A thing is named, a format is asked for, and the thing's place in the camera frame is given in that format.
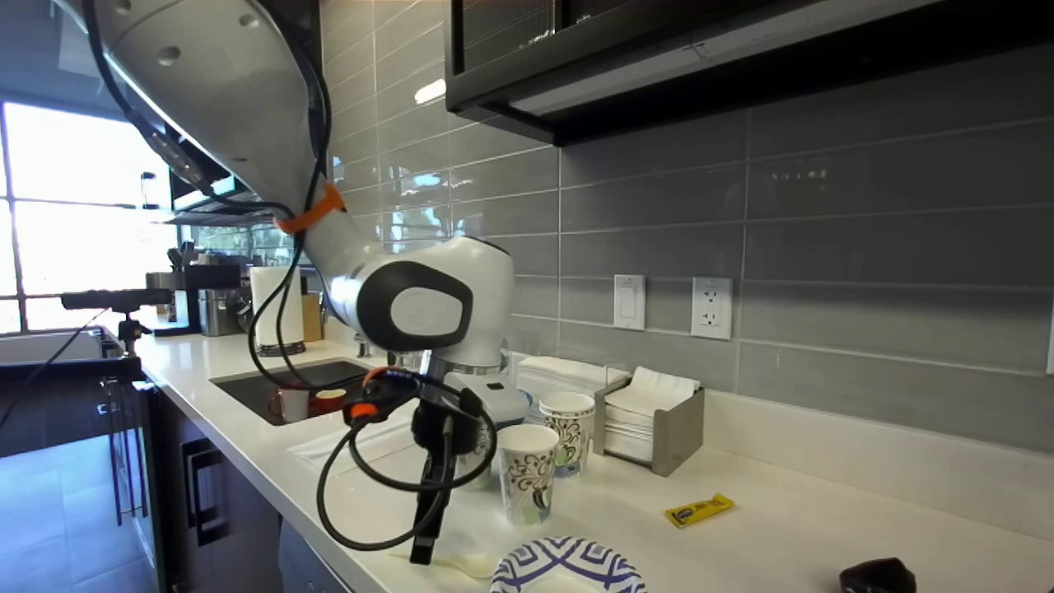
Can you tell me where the dark upper cabinet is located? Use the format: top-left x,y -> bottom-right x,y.
443,0 -> 1054,149

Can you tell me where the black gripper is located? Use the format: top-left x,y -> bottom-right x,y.
408,387 -> 489,570

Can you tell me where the bright window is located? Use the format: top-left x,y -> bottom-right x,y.
0,95 -> 180,335

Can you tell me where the red cup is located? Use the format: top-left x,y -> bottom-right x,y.
309,382 -> 353,420

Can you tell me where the steel kitchen sink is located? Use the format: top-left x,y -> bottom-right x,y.
207,357 -> 390,428

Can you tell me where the grey napkin holder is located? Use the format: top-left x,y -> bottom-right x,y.
589,377 -> 712,477

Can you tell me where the white light switch plate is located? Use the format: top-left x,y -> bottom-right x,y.
608,270 -> 652,333

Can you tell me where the black coffee machine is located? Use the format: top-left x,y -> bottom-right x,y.
142,242 -> 257,340

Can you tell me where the black binder clip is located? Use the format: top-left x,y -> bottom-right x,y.
837,555 -> 921,593

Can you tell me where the white power outlet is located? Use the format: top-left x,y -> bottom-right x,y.
690,273 -> 738,344

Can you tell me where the yellow sachet packet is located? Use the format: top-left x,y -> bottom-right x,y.
661,490 -> 740,532

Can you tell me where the white paper towel roll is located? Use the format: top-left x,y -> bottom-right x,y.
247,261 -> 312,361

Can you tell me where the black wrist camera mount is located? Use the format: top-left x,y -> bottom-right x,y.
341,365 -> 489,431

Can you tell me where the white paper napkins stack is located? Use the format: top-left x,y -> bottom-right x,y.
599,364 -> 705,464

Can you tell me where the blue patterned paper plate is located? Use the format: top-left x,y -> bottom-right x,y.
489,532 -> 650,593

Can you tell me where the pale pink cup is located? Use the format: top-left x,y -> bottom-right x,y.
274,387 -> 318,428

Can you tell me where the dark base cabinet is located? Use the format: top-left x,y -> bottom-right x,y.
144,387 -> 367,593

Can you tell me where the orange cable strap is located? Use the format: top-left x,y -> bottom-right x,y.
276,180 -> 348,236

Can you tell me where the dark side cart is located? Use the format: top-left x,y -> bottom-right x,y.
0,326 -> 152,526

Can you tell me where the black camera on tripod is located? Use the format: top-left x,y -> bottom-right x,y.
55,283 -> 178,353

